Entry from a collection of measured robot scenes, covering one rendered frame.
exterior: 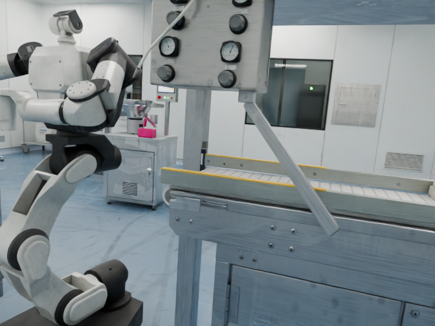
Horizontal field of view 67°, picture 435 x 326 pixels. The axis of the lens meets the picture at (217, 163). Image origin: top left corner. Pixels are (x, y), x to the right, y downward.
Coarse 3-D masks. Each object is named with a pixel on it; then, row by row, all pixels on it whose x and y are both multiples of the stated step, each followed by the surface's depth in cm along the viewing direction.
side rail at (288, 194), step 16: (176, 176) 70; (192, 176) 69; (208, 176) 68; (224, 192) 67; (240, 192) 66; (256, 192) 65; (272, 192) 64; (288, 192) 63; (320, 192) 61; (336, 192) 60; (336, 208) 61; (352, 208) 60; (368, 208) 59; (384, 208) 58; (400, 208) 57; (416, 208) 57; (432, 208) 56
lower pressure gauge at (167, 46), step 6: (168, 36) 62; (162, 42) 62; (168, 42) 62; (174, 42) 61; (162, 48) 62; (168, 48) 62; (174, 48) 62; (162, 54) 63; (168, 54) 62; (174, 54) 62
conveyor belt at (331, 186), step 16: (240, 176) 87; (256, 176) 88; (272, 176) 90; (208, 192) 70; (352, 192) 77; (368, 192) 78; (384, 192) 79; (400, 192) 81; (304, 208) 64; (416, 224) 58; (432, 224) 58
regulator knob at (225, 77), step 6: (228, 66) 60; (234, 66) 60; (222, 72) 58; (228, 72) 58; (222, 78) 58; (228, 78) 58; (234, 78) 60; (222, 84) 59; (228, 84) 59; (234, 84) 60
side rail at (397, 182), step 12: (240, 168) 94; (252, 168) 93; (264, 168) 91; (276, 168) 90; (300, 168) 88; (312, 168) 87; (336, 180) 86; (348, 180) 85; (360, 180) 84; (372, 180) 83; (384, 180) 82; (396, 180) 81; (408, 180) 81; (420, 180) 80; (432, 180) 79; (420, 192) 80
